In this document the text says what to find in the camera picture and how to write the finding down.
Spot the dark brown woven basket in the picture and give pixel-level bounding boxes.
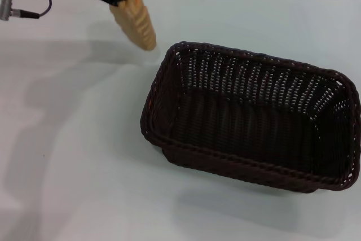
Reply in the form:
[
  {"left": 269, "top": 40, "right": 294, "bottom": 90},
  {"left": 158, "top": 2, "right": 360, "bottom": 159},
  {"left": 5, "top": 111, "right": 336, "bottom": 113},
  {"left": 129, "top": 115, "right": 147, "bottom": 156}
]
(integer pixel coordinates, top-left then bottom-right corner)
[{"left": 139, "top": 41, "right": 361, "bottom": 194}]

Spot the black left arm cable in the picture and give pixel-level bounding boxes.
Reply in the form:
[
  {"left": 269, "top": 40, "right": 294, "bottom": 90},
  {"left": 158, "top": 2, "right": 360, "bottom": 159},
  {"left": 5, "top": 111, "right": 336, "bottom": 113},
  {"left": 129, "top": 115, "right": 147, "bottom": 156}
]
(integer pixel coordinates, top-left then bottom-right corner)
[{"left": 11, "top": 0, "right": 54, "bottom": 19}]

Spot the orange striped bread loaf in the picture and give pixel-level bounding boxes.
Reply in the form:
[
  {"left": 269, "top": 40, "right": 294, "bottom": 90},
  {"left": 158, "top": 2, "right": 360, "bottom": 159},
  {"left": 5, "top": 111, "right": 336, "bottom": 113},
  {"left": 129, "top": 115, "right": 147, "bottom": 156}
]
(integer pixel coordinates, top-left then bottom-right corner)
[{"left": 109, "top": 0, "right": 157, "bottom": 52}]

